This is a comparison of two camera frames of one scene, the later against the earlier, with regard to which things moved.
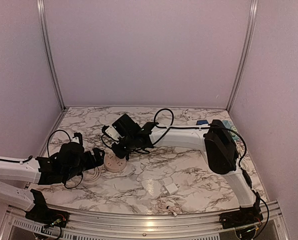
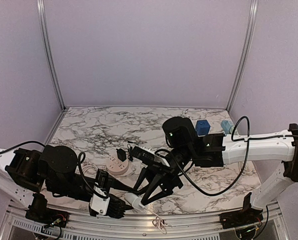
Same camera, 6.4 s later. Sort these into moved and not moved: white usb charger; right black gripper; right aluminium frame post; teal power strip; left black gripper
Moved: white usb charger; right black gripper; left black gripper
Not moved: right aluminium frame post; teal power strip
